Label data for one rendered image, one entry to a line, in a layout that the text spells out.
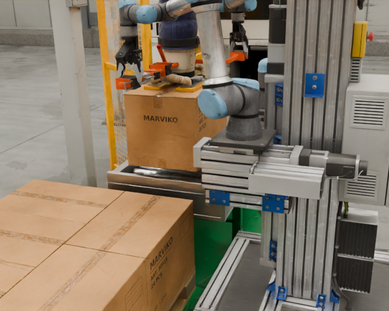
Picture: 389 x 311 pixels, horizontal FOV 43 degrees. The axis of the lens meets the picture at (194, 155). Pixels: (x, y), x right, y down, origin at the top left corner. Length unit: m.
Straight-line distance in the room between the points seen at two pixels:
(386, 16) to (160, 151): 8.97
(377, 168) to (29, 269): 1.45
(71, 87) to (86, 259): 1.79
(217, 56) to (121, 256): 0.92
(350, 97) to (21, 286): 1.45
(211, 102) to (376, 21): 9.53
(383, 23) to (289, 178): 9.50
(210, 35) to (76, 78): 1.96
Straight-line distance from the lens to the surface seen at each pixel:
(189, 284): 2.76
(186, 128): 2.56
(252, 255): 2.79
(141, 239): 2.27
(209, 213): 2.71
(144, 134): 2.66
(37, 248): 2.31
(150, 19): 2.13
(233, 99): 1.85
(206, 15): 1.83
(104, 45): 4.10
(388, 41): 11.13
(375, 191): 2.11
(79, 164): 3.85
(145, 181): 2.77
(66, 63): 3.67
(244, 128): 1.95
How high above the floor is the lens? 1.65
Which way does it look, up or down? 20 degrees down
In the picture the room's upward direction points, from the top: 1 degrees counter-clockwise
